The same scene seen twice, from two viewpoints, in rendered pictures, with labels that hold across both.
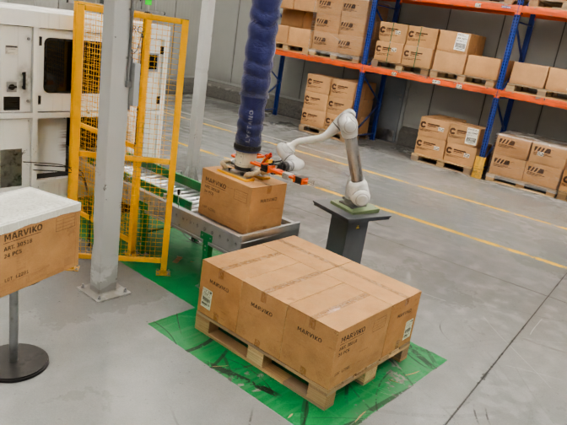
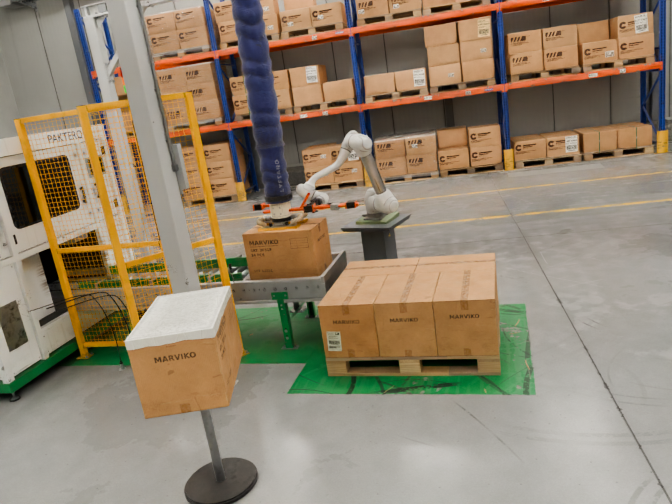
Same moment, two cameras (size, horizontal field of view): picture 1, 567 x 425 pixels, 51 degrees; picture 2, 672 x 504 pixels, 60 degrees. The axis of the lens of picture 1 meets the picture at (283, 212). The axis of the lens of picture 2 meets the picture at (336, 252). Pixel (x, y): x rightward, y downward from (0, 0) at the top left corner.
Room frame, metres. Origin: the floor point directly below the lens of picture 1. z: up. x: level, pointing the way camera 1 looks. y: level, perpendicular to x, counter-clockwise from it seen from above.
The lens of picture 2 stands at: (0.20, 1.77, 1.97)
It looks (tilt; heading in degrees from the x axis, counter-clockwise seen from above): 15 degrees down; 338
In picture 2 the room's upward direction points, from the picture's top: 8 degrees counter-clockwise
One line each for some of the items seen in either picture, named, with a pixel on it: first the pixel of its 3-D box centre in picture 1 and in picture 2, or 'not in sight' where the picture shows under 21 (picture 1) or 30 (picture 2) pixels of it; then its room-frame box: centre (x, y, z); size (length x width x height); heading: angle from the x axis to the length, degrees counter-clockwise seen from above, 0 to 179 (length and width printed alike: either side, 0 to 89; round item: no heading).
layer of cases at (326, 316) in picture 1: (308, 300); (414, 302); (3.84, -0.27, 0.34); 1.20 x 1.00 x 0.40; 51
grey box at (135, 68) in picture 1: (128, 83); (170, 167); (4.26, 1.23, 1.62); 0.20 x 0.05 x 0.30; 51
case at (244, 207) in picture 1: (241, 198); (288, 248); (4.74, 0.36, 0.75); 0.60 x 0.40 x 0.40; 49
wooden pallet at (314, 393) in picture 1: (302, 334); (418, 335); (3.84, -0.27, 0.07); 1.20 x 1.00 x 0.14; 51
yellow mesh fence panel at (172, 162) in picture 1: (126, 150); (169, 243); (4.57, 1.31, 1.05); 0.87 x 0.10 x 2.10; 103
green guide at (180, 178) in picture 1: (177, 175); (185, 263); (5.67, 1.10, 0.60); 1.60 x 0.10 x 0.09; 51
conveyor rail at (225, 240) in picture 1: (148, 203); (191, 295); (4.98, 1.19, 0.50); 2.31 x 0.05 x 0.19; 51
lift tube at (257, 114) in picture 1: (255, 86); (268, 136); (4.74, 0.37, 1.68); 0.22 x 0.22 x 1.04
